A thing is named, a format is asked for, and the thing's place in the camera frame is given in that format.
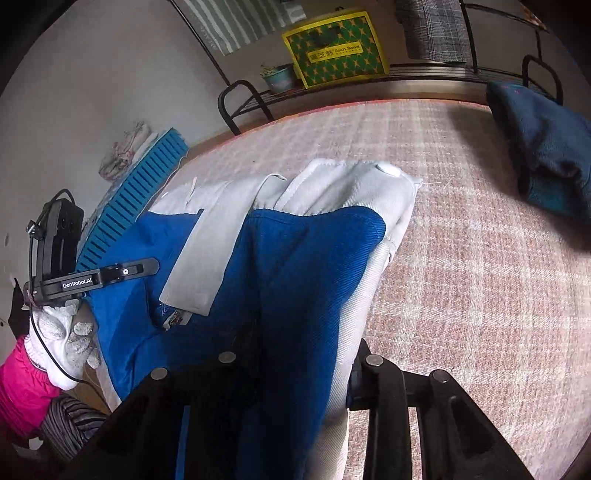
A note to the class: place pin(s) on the floral folded quilt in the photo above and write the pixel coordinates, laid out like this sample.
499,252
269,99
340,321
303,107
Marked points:
120,157

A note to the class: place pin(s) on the pink checked blanket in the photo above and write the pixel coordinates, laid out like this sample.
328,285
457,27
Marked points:
461,277

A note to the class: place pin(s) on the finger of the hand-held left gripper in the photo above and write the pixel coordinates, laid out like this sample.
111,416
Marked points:
131,270

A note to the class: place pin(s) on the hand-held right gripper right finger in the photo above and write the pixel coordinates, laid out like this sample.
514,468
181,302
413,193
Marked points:
383,392

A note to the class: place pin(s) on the green striped hanging cloth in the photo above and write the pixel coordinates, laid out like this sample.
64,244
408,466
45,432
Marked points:
231,23

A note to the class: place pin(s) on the small potted plant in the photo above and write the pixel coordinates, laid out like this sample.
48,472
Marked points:
281,81

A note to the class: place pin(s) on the person's left forearm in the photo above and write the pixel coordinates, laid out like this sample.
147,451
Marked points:
23,387

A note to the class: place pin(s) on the person's left hand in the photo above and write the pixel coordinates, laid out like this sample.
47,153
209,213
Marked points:
60,337

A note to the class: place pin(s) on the dark blue folded garment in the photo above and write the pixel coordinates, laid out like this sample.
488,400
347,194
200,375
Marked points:
545,138

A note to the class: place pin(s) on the yellow green patterned box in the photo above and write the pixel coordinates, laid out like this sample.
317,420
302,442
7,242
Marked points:
337,50

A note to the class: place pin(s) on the blue slatted crate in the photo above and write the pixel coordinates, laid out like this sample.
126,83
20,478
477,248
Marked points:
134,198

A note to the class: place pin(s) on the grey plaid coat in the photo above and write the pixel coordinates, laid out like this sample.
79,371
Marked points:
434,32

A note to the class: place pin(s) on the person's striped pants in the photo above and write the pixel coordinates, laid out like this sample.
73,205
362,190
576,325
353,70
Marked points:
69,424

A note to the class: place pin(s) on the white and blue jacket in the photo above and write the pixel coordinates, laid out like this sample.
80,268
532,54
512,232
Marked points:
300,277

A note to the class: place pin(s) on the black metal clothes rack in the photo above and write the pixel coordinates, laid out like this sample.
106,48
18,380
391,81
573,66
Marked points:
415,73

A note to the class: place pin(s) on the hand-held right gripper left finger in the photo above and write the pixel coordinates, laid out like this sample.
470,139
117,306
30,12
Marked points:
194,415

